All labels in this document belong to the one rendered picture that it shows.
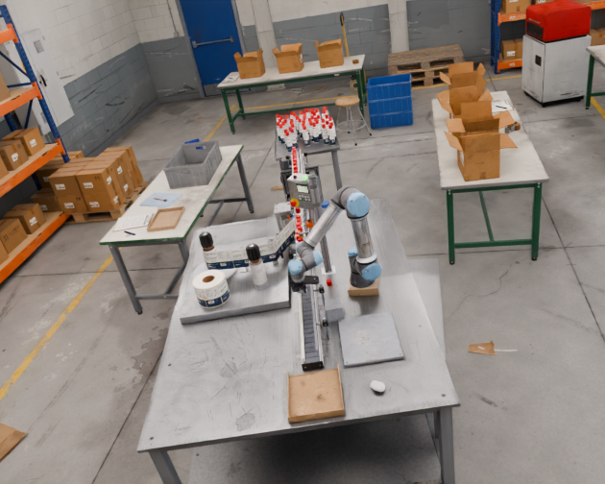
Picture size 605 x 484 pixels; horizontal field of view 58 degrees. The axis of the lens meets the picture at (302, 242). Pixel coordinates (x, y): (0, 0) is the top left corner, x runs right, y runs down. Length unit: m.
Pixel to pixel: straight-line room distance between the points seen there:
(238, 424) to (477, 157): 2.80
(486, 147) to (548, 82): 3.86
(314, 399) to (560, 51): 6.39
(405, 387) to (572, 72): 6.27
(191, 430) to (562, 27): 6.81
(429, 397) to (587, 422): 1.34
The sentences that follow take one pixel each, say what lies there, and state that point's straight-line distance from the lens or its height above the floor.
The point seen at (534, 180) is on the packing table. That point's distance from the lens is 4.59.
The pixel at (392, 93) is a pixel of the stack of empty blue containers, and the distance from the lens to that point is 7.93.
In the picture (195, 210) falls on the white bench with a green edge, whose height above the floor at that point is 0.80.
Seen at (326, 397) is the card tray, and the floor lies 0.83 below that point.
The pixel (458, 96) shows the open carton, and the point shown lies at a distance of 5.59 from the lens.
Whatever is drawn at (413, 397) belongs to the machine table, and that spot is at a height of 0.83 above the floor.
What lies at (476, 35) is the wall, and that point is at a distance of 10.69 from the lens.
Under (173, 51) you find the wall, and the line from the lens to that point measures 11.51.
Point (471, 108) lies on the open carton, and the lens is 5.19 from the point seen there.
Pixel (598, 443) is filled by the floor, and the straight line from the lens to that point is 3.70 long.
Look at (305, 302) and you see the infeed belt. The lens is 3.24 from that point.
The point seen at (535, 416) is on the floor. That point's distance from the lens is 3.76.
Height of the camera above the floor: 2.81
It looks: 31 degrees down
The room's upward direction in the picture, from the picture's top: 11 degrees counter-clockwise
